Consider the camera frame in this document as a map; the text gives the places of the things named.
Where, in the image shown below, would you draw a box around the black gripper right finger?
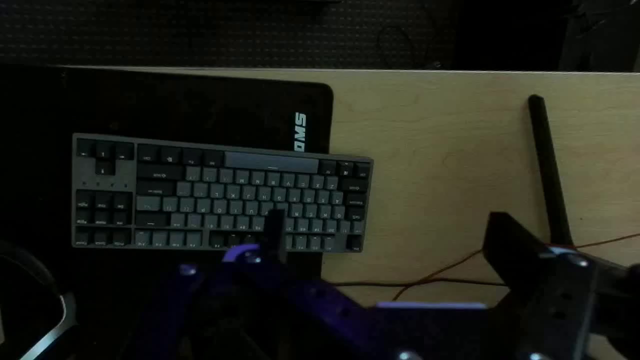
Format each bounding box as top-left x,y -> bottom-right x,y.
482,210 -> 597,360

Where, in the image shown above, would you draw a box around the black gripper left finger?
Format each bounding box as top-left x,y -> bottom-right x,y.
232,210 -> 362,336

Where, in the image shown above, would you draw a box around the black silver headphones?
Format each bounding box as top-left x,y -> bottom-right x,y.
0,238 -> 77,360

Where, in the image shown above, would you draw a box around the black desk mat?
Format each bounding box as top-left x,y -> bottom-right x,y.
0,65 -> 335,360

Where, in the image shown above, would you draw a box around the grey mechanical keyboard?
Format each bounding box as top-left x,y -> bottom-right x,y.
71,132 -> 374,257

